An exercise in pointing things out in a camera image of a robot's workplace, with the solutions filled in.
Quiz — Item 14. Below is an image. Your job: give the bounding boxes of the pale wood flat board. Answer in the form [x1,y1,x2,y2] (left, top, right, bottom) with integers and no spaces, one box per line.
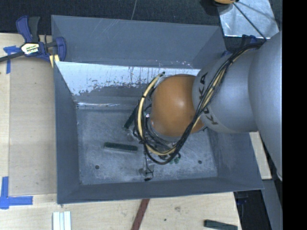
[8,56,59,196]

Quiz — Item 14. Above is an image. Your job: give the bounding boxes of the red-brown flat block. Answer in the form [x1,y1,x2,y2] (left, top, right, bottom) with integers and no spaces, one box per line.
[130,198,151,230]

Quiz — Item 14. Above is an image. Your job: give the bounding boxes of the grey metal bin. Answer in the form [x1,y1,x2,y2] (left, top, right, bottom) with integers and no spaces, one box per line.
[50,14,265,205]

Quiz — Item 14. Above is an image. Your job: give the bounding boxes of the dark green flat block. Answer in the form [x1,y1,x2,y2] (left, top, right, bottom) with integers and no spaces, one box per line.
[203,219,238,230]
[104,141,139,153]

